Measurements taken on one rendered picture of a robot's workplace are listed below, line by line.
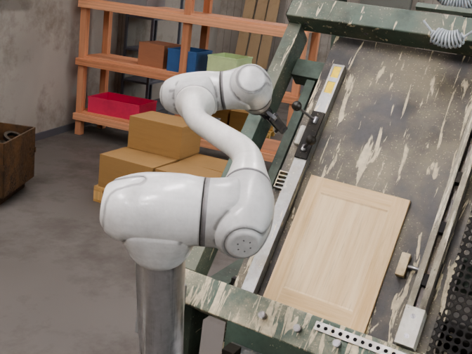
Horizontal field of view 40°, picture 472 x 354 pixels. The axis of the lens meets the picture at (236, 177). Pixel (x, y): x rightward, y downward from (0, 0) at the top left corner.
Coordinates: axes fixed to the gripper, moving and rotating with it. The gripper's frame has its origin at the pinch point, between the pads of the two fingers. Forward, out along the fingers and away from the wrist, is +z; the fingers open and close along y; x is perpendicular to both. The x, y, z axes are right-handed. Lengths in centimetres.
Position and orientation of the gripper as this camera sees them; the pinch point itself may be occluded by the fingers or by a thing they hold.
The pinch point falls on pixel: (260, 115)
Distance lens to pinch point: 201.9
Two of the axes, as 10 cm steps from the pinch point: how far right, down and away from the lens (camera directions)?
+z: 1.1, 1.3, 9.9
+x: -6.5, 7.6, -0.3
